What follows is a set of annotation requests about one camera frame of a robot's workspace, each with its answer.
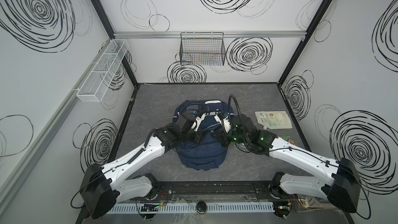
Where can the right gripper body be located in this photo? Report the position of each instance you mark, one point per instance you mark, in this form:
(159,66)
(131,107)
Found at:
(225,135)

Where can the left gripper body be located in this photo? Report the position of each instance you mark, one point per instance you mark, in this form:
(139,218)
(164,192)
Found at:
(193,134)

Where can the navy blue student backpack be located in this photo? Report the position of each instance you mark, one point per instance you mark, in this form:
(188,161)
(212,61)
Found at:
(209,152)

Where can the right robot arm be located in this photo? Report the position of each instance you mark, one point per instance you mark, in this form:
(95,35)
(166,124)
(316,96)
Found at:
(336,181)

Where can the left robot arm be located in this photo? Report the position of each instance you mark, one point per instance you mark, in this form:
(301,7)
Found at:
(120,169)

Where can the white refill pouch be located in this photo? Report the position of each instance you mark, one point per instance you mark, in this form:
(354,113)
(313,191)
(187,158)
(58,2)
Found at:
(274,120)

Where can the green snack packet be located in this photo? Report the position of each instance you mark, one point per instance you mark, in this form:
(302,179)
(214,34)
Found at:
(289,139)

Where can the black round knob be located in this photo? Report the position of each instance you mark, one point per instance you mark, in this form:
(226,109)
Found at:
(201,207)

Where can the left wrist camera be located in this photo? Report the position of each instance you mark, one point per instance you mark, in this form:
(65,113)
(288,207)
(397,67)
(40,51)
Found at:
(197,122)

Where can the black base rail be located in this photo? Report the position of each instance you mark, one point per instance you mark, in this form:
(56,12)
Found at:
(217,189)

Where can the white slotted cable duct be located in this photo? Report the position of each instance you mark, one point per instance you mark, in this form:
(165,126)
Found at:
(191,208)

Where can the black wire basket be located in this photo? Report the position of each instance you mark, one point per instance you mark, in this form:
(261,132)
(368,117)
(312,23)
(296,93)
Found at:
(202,48)

